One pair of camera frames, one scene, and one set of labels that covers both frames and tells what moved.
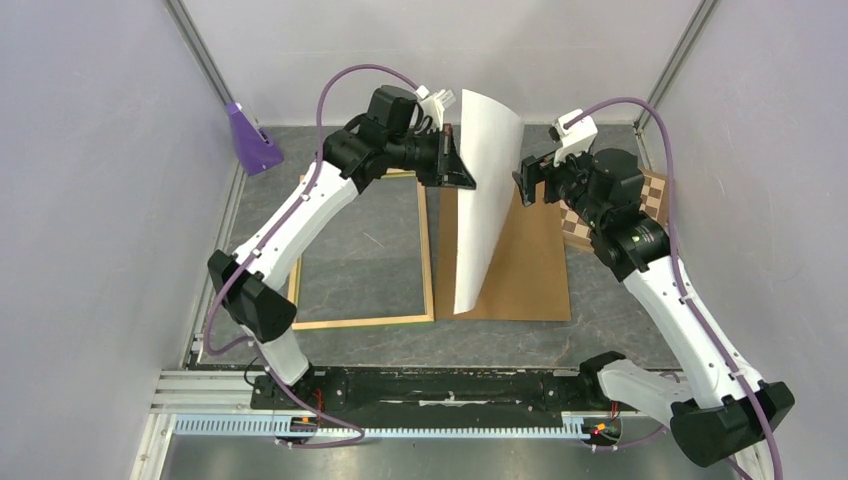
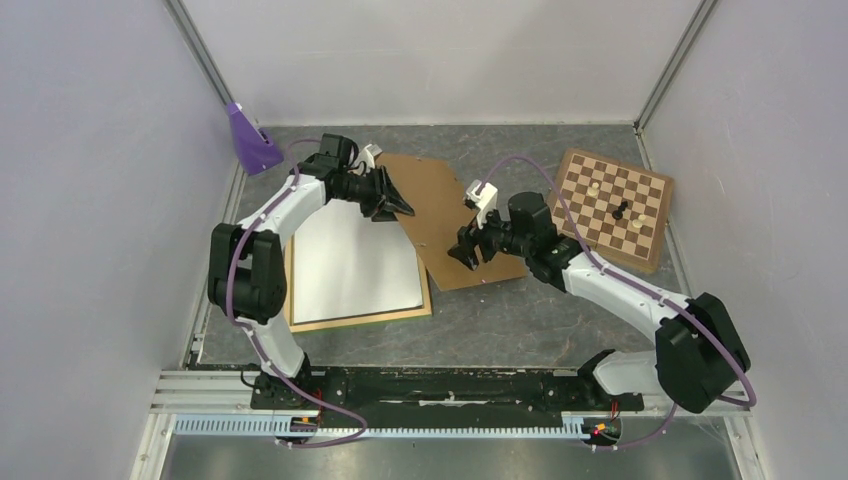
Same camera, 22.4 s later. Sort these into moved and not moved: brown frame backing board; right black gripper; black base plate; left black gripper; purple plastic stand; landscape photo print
Moved: right black gripper; left black gripper; landscape photo print; brown frame backing board
Not moved: purple plastic stand; black base plate
